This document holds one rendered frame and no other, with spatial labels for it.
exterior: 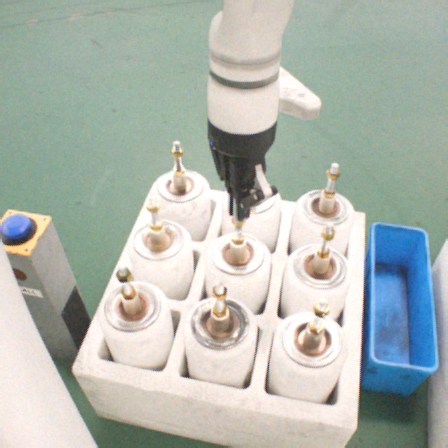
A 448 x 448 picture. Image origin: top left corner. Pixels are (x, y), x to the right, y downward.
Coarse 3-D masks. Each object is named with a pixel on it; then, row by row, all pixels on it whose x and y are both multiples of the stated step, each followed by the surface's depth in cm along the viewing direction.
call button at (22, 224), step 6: (12, 216) 63; (18, 216) 63; (24, 216) 63; (6, 222) 62; (12, 222) 62; (18, 222) 62; (24, 222) 62; (30, 222) 63; (0, 228) 62; (6, 228) 62; (12, 228) 62; (18, 228) 62; (24, 228) 62; (6, 234) 61; (12, 234) 61; (18, 234) 61; (24, 234) 62
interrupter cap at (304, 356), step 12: (288, 324) 61; (300, 324) 61; (324, 324) 61; (288, 336) 60; (300, 336) 60; (324, 336) 60; (336, 336) 60; (288, 348) 59; (300, 348) 59; (324, 348) 59; (336, 348) 58; (300, 360) 57; (312, 360) 57; (324, 360) 57
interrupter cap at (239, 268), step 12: (228, 240) 70; (252, 240) 70; (216, 252) 69; (228, 252) 69; (252, 252) 69; (264, 252) 69; (216, 264) 67; (228, 264) 67; (240, 264) 68; (252, 264) 67; (240, 276) 66
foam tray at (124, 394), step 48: (288, 240) 89; (192, 288) 73; (96, 336) 68; (96, 384) 66; (144, 384) 64; (192, 384) 63; (336, 384) 66; (192, 432) 73; (240, 432) 68; (288, 432) 64; (336, 432) 61
